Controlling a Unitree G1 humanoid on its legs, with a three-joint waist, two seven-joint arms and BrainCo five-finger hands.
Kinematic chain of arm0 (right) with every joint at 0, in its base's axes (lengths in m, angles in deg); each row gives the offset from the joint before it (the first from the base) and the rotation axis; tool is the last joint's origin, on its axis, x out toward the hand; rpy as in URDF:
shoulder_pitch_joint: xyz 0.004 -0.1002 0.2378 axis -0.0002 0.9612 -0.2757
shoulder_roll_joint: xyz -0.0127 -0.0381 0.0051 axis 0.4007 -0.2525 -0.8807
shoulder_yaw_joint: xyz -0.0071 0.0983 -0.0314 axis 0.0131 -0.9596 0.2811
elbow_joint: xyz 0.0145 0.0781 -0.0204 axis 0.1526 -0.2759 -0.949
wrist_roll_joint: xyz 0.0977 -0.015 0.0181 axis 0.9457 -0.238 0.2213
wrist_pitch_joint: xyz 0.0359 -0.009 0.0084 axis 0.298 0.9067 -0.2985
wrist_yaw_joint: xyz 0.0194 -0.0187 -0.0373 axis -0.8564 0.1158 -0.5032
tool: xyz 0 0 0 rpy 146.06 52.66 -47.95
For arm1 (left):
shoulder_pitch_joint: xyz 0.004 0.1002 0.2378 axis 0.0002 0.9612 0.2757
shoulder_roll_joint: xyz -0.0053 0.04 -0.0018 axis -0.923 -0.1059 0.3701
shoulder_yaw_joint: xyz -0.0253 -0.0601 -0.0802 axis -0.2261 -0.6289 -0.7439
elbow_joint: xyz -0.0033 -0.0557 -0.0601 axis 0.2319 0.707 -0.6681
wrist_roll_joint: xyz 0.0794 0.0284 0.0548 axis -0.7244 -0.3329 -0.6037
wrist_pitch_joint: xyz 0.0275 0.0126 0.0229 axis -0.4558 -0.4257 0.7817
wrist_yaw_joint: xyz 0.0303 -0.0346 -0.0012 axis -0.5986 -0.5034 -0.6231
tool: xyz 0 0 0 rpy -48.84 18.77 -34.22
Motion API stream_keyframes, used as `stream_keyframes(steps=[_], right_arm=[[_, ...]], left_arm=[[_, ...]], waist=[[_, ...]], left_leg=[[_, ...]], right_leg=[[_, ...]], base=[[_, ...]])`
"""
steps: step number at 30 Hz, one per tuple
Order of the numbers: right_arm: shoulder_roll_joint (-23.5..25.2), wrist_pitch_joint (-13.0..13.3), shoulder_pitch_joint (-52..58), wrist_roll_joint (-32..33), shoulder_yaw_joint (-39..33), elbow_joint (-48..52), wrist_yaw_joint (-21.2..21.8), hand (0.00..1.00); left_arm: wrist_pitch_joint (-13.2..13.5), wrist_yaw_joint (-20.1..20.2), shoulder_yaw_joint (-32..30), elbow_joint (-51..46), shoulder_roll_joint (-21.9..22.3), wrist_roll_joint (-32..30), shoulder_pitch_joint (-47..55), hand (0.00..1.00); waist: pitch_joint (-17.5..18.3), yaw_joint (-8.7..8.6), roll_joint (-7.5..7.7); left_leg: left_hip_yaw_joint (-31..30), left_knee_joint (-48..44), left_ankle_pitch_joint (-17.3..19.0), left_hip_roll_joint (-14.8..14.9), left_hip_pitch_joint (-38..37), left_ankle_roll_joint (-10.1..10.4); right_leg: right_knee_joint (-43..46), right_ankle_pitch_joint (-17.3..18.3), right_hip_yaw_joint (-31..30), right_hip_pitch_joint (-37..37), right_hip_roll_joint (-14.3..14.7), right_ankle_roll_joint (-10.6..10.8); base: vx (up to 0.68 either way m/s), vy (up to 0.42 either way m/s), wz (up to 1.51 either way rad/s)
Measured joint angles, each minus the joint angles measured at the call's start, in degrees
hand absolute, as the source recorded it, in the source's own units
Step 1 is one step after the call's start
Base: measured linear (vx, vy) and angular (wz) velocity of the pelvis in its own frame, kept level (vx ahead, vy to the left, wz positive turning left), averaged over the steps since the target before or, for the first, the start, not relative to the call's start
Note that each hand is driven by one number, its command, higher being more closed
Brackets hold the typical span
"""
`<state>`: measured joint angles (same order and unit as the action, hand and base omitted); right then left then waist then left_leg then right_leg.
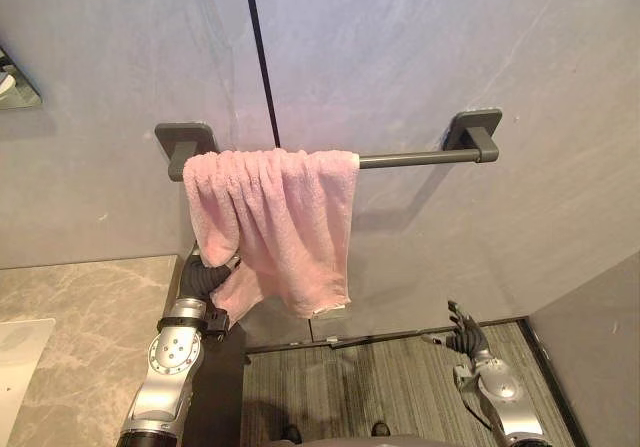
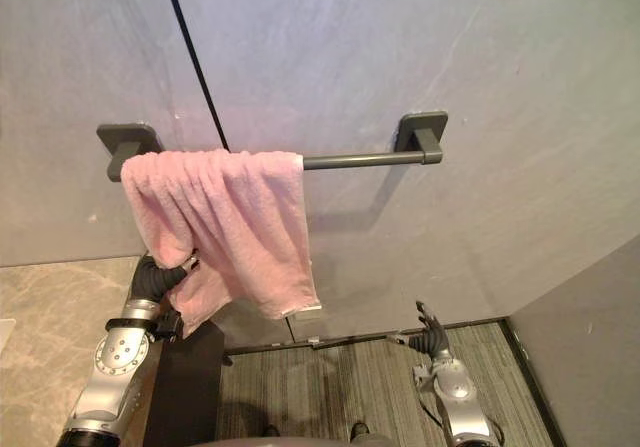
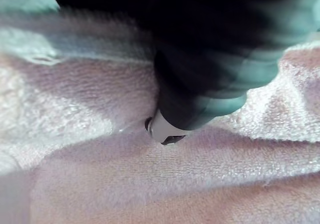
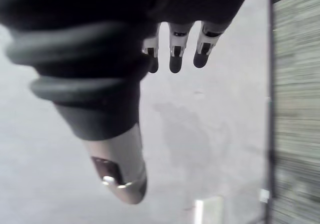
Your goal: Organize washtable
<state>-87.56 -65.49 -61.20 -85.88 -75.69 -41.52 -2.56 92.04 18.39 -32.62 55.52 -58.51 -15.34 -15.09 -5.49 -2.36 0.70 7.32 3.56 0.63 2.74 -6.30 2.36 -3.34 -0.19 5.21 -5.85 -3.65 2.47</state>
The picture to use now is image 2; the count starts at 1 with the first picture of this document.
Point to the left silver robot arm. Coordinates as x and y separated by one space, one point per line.
116 362

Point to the dark cabinet side panel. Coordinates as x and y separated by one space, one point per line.
186 387

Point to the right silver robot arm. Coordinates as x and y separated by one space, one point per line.
457 392

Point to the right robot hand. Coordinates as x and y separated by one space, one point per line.
430 338

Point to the robot dark foot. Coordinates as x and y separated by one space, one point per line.
359 431

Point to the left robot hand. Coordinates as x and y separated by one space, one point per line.
152 277

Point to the pink towel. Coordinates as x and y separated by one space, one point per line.
225 227

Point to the grey towel bar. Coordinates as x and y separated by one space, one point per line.
360 159

